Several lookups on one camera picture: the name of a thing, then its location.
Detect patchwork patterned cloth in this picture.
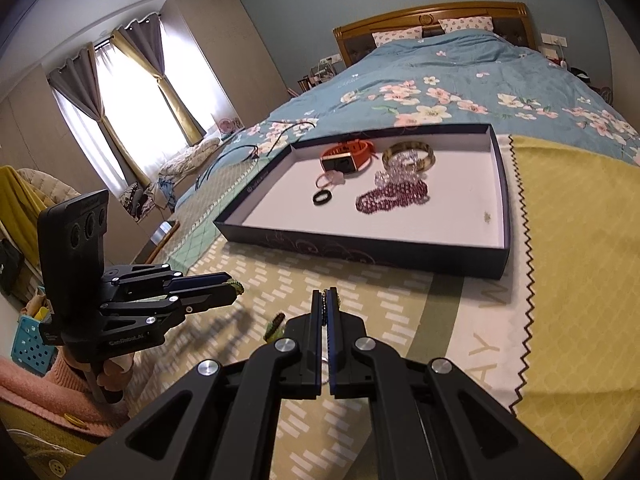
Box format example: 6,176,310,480
75,135,640,480

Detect yellow towel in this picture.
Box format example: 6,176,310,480
0,165,38,291

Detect beige wardrobe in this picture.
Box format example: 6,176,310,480
597,0,640,111

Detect bedside clutter of bottles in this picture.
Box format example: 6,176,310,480
297,55,346,93

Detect bed with floral blue duvet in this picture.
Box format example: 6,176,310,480
175,29,640,168

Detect clear crystal bead bracelet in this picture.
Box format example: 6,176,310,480
374,152,426,186

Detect pile of colourful clothes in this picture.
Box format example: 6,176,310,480
120,180,176,221

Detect pile of light clothes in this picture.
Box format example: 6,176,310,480
159,137,221,176

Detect wooden headboard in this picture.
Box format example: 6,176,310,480
332,1,532,66

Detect navy shallow cardboard box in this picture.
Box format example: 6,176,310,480
213,124,512,281

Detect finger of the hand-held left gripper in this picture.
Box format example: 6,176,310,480
102,262,233,293
100,284,238,329

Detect white patterned pillow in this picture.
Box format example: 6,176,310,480
372,27,423,47
438,16,496,35

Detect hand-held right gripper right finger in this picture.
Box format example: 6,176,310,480
327,287,583,480

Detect orange smart watch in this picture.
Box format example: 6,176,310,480
320,139,376,176

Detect black cable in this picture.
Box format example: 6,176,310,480
195,119,321,188

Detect grey yellow curtain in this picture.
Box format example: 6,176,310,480
47,47,151,191
111,10,206,146

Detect beige quilted cushion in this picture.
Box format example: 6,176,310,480
15,170,81,221

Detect blue perforated basket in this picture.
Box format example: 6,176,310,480
11,315,58,378

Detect bedside table items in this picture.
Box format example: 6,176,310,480
545,45,616,101

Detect person's left hand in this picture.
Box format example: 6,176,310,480
95,352,135,396

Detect gold bangle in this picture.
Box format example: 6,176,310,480
381,141,436,171

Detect purple beaded bracelet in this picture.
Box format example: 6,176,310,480
355,180,431,215

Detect person's left forearm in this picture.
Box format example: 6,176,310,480
0,345,131,436

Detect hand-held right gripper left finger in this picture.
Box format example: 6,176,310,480
65,287,328,480

